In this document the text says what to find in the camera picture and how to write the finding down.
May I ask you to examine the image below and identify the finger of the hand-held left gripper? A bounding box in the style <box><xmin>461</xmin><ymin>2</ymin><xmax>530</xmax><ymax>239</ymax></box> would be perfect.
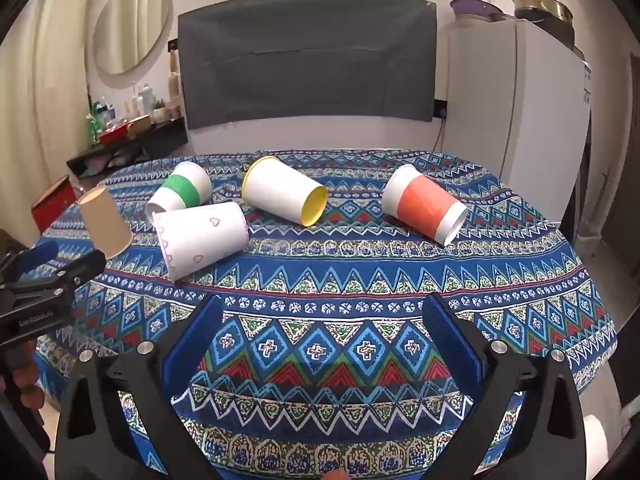
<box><xmin>0</xmin><ymin>240</ymin><xmax>60</xmax><ymax>286</ymax></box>
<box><xmin>47</xmin><ymin>249</ymin><xmax>107</xmax><ymax>295</ymax></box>

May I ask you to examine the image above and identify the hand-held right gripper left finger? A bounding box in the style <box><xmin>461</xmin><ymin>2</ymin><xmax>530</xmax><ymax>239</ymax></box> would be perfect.
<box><xmin>55</xmin><ymin>294</ymin><xmax>226</xmax><ymax>480</ymax></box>

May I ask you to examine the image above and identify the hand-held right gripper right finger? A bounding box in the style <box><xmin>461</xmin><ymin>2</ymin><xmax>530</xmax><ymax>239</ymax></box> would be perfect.
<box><xmin>422</xmin><ymin>291</ymin><xmax>587</xmax><ymax>480</ymax></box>

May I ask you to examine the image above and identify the brown paper cup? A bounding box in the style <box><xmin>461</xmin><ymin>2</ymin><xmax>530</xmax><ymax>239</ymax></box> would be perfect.
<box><xmin>76</xmin><ymin>185</ymin><xmax>135</xmax><ymax>257</ymax></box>

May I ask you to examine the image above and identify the heart print paper cup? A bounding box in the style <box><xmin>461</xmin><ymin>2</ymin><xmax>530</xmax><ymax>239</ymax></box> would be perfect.
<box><xmin>151</xmin><ymin>201</ymin><xmax>250</xmax><ymax>282</ymax></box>

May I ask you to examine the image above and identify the green band paper cup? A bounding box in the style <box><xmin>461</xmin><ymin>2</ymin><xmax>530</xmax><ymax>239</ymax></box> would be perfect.
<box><xmin>145</xmin><ymin>161</ymin><xmax>213</xmax><ymax>217</ymax></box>

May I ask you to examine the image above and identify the orange band paper cup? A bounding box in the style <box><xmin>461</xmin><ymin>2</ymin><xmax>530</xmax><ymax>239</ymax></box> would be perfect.
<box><xmin>382</xmin><ymin>163</ymin><xmax>469</xmax><ymax>247</ymax></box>

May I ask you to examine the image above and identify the yellow rim paper cup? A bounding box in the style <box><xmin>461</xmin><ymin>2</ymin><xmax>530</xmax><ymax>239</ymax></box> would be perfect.
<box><xmin>241</xmin><ymin>156</ymin><xmax>328</xmax><ymax>227</ymax></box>

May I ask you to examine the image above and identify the person's left hand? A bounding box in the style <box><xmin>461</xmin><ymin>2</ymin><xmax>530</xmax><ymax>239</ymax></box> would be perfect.
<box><xmin>0</xmin><ymin>349</ymin><xmax>45</xmax><ymax>413</ymax></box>

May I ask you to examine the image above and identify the red box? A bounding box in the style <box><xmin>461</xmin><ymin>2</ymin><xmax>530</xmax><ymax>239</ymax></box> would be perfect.
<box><xmin>31</xmin><ymin>175</ymin><xmax>77</xmax><ymax>234</ymax></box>

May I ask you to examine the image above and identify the red bowl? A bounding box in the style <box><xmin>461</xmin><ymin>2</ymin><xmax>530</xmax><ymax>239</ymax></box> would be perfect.
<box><xmin>98</xmin><ymin>127</ymin><xmax>130</xmax><ymax>147</ymax></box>

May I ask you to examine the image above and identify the black shelf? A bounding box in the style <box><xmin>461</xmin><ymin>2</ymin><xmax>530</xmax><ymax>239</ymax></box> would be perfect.
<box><xmin>66</xmin><ymin>119</ymin><xmax>190</xmax><ymax>181</ymax></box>

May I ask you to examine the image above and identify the green bottle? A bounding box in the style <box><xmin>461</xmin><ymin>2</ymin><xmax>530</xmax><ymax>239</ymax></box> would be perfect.
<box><xmin>86</xmin><ymin>101</ymin><xmax>104</xmax><ymax>145</ymax></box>

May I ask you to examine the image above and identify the beige curtain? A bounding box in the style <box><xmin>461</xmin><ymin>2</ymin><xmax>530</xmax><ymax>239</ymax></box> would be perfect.
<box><xmin>0</xmin><ymin>0</ymin><xmax>97</xmax><ymax>241</ymax></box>

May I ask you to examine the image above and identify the blue patterned tablecloth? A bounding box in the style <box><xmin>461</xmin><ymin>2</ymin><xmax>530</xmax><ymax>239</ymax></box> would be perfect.
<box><xmin>32</xmin><ymin>147</ymin><xmax>618</xmax><ymax>480</ymax></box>

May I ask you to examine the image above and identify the white cylinder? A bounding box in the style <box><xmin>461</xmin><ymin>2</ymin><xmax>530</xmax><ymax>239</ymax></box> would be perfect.
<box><xmin>582</xmin><ymin>412</ymin><xmax>624</xmax><ymax>480</ymax></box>

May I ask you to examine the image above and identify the white refrigerator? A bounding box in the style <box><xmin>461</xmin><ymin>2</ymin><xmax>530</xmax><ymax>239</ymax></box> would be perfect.
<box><xmin>445</xmin><ymin>19</ymin><xmax>594</xmax><ymax>243</ymax></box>

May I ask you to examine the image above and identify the grey cloth cover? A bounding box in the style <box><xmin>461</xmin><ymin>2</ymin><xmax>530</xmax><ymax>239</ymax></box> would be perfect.
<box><xmin>177</xmin><ymin>0</ymin><xmax>437</xmax><ymax>131</ymax></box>

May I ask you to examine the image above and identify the purple bowl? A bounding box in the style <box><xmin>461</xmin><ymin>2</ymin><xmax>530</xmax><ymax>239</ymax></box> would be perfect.
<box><xmin>449</xmin><ymin>0</ymin><xmax>507</xmax><ymax>25</ymax></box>

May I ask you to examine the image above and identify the steel pot with lid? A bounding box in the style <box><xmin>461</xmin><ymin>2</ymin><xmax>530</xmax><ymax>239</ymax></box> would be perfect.
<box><xmin>512</xmin><ymin>0</ymin><xmax>576</xmax><ymax>46</ymax></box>

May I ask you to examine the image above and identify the oval wall mirror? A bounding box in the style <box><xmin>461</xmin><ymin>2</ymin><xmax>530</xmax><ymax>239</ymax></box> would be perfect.
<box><xmin>91</xmin><ymin>0</ymin><xmax>174</xmax><ymax>90</ymax></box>

